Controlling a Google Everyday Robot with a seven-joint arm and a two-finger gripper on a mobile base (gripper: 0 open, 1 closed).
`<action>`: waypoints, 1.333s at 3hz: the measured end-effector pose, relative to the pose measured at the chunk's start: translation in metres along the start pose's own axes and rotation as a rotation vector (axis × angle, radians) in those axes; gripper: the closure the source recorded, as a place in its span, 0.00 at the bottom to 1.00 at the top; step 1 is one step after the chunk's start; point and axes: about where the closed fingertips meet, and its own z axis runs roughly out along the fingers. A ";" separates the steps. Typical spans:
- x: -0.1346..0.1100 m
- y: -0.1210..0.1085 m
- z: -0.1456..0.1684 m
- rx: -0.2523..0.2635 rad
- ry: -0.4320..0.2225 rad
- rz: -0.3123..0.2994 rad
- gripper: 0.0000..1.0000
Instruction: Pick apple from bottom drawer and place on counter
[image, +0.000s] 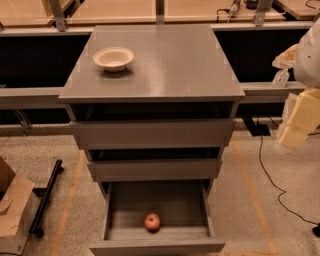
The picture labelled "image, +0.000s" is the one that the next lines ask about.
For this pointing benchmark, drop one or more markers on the white paper bowl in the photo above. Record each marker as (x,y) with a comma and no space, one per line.
(113,59)

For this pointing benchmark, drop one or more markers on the white device with cable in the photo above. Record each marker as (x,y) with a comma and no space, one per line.
(231,11)

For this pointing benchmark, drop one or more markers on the grey open bottom drawer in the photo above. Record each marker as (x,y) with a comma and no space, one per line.
(186,223)

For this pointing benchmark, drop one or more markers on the black metal bar stand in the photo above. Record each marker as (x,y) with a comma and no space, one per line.
(44,195)

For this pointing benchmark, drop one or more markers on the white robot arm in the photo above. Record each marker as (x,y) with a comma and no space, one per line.
(307,58)

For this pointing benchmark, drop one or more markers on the red apple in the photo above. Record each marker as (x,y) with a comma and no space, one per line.
(152,222)

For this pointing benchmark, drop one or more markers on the brown cardboard box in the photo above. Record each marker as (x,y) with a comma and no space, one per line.
(18,206)

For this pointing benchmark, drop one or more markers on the grey top drawer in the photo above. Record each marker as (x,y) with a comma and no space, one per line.
(151,134)

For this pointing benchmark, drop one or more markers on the grey middle drawer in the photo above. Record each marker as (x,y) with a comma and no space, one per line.
(151,170)

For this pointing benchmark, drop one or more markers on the black floor power box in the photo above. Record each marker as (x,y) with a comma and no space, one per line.
(255,127)

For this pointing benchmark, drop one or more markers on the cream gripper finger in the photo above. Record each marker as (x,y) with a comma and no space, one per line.
(301,117)
(286,59)

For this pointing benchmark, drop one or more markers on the grey metal rail frame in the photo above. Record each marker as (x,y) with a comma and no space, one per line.
(33,96)

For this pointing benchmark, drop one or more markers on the clear sanitizer pump bottle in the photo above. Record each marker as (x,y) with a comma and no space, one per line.
(281,78)

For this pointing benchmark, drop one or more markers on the wooden table top background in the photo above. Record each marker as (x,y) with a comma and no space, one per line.
(39,13)

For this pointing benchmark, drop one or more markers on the grey drawer cabinet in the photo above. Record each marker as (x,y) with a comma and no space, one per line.
(152,102)

